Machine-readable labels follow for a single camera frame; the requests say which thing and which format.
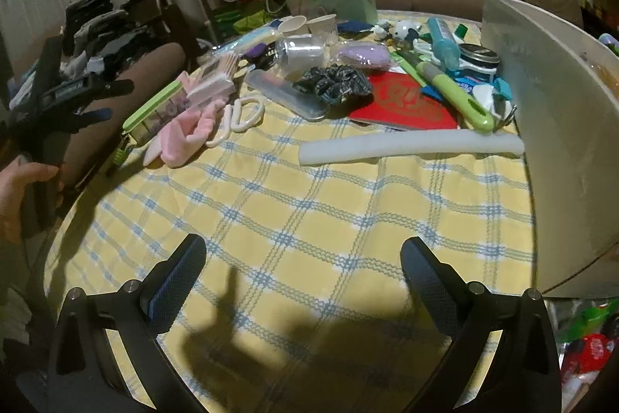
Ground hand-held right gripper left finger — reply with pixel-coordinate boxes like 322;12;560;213
46;233;209;413

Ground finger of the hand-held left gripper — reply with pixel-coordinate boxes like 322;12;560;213
84;78;135;101
70;107;115;131

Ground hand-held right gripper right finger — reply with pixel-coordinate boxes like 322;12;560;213
400;236;565;413

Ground person's left hand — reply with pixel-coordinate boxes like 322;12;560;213
0;159;66;245

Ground brown padded chair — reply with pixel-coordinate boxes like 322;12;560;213
62;42;188;197

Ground green lid organizer box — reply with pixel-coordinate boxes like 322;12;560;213
115;79;190;165

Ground pile of dark clothes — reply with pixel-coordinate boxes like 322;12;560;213
9;0;161;105

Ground pink sock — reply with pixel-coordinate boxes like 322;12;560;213
143;105;229;168

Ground pink white comb box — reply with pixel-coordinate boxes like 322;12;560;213
185;73;239;107

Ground cotton swab box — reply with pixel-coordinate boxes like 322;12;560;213
196;54;241;85

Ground white plastic hook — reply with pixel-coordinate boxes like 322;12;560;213
205;96;267;148

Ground white foam tube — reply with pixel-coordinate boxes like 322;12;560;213
298;130;526;167

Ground light blue toothbrush pack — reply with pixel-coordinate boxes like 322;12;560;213
212;28;287;62

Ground dark purple pouch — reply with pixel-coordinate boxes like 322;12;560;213
243;42;272;66

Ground yellow checked tablecloth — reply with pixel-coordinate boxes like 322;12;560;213
46;11;545;413

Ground pile of colourful packets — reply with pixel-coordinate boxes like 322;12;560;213
545;296;619;413

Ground clear long plastic case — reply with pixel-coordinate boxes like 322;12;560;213
245;69;328;122

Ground clear plastic container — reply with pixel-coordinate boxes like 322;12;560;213
275;34;328;78

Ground paper cup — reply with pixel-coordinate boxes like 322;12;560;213
307;13;339;47
277;15;310;40

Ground red booklet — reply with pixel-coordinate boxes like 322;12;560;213
347;71;461;132

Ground white curved board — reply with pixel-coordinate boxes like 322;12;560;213
482;0;619;298

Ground teal clip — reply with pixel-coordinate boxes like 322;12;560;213
492;76;514;103

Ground blue white packet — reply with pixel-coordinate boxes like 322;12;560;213
453;71;497;88

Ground dark checked scrunchie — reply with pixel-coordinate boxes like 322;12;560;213
292;64;374;105

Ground black round tin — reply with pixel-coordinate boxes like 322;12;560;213
457;44;502;78

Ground purple fuzzy pouch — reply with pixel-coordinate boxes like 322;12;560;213
337;42;393;74

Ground light blue tube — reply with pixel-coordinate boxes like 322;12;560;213
426;17;466;71

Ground dark blue cloth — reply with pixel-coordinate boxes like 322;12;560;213
337;19;373;38

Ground white black panda toy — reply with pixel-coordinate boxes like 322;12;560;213
389;19;422;49

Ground green handled tool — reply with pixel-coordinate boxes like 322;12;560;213
400;49;497;134

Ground white handled scissors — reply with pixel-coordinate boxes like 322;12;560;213
410;39;439;62

